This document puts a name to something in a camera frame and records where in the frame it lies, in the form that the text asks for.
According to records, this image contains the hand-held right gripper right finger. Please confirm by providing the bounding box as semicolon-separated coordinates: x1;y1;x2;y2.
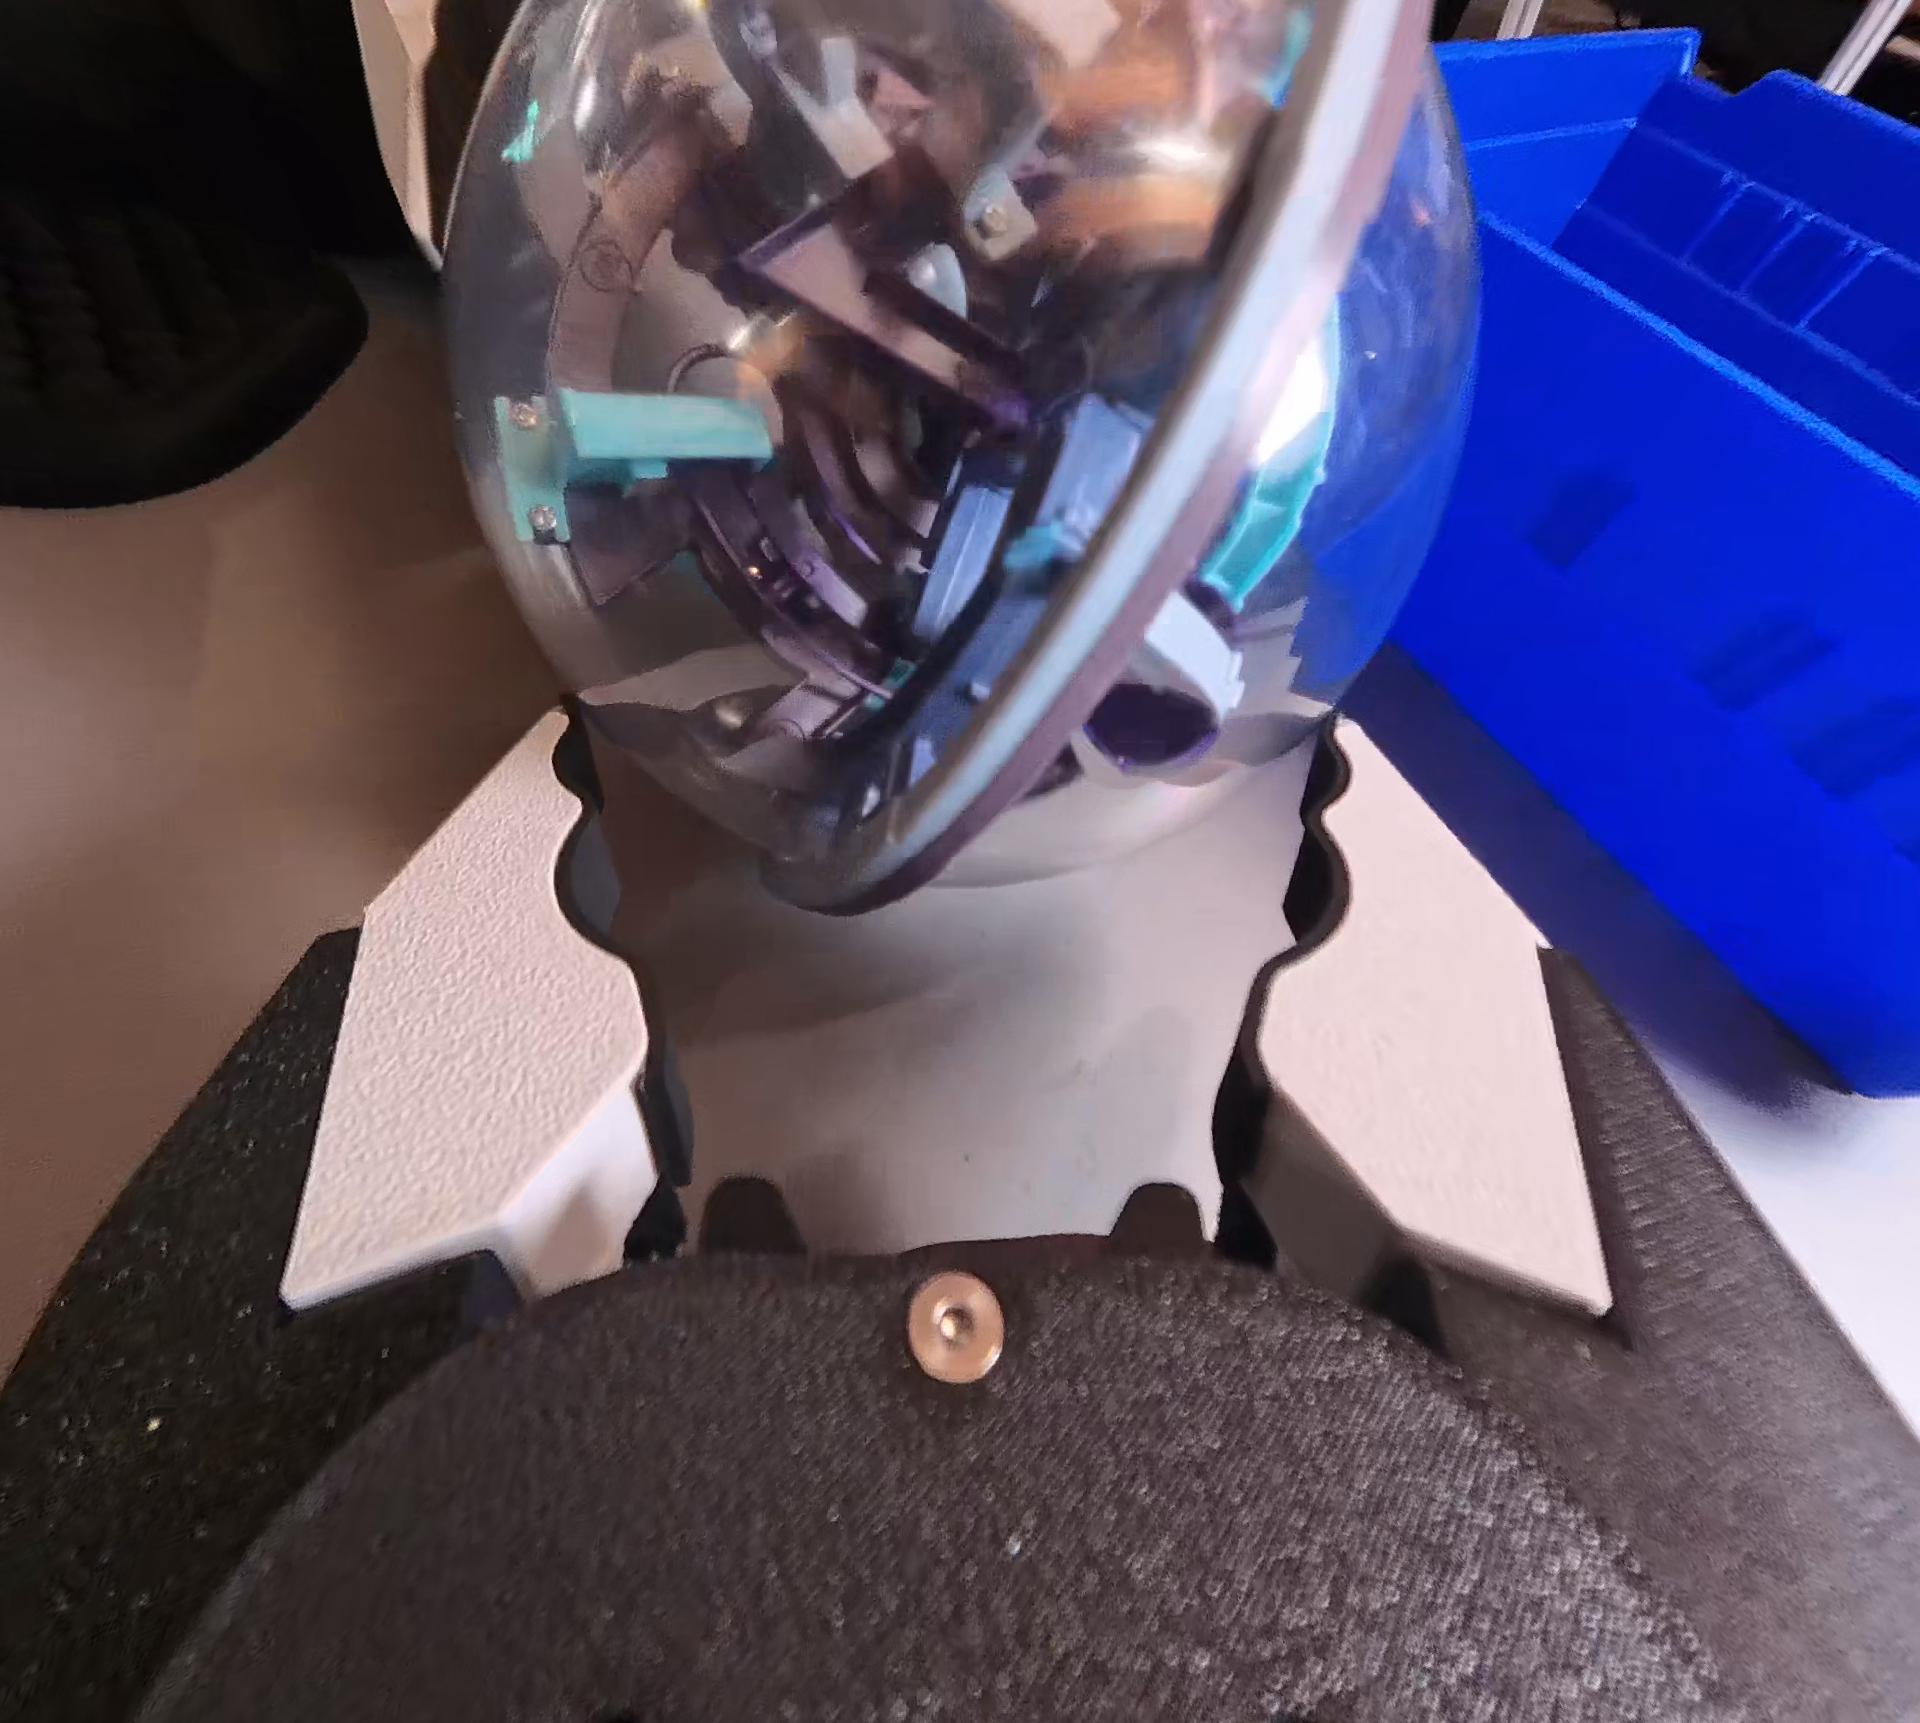
1216;718;1613;1313

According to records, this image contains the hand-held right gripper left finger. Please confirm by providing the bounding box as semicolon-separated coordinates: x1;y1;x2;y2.
279;713;692;1313

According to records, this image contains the clear maze ball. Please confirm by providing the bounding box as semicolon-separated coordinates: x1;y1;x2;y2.
443;0;1482;913

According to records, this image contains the person's left forearm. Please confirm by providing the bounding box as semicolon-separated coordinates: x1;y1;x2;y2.
0;0;422;253

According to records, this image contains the black mesh chair seat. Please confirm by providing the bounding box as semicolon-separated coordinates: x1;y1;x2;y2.
0;179;377;513

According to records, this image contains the blue plastic tray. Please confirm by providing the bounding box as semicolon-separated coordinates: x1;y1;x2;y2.
1352;31;1920;1102

